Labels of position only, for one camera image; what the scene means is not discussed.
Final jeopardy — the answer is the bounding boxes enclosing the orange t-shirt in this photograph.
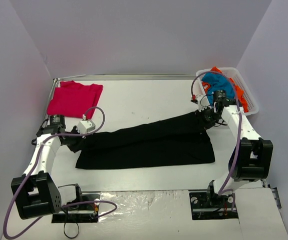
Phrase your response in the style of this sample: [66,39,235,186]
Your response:
[210,66,249,113]

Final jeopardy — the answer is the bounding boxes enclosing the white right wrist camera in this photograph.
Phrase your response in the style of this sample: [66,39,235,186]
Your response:
[191,94,210,112]

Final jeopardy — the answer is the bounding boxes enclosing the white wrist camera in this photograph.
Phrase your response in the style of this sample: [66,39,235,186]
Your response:
[77,120,96,134]
[191,94,210,112]

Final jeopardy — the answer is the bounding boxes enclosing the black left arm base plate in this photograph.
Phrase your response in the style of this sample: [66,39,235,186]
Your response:
[51,203,99,224]

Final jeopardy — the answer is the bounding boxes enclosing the white plastic basket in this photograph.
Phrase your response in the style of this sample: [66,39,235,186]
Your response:
[196,68,259,116]

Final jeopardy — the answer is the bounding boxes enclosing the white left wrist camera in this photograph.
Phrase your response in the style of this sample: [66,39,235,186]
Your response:
[77,120,96,134]

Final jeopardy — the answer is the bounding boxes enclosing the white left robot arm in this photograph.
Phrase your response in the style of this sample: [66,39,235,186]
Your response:
[11,114,77,220]

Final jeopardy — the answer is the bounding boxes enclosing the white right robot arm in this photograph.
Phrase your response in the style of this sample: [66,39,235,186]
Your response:
[195,90,273,207]

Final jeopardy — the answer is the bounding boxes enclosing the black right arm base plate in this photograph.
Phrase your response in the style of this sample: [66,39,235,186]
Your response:
[189,190,238,221]

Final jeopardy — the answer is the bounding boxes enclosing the blue t-shirt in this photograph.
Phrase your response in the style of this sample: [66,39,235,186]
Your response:
[201,73,235,105]

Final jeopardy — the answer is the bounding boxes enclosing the red folded t-shirt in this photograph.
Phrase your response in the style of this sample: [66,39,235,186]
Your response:
[47,80,103,119]

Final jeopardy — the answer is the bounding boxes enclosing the black t-shirt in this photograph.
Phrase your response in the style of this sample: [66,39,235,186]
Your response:
[75,112,215,170]

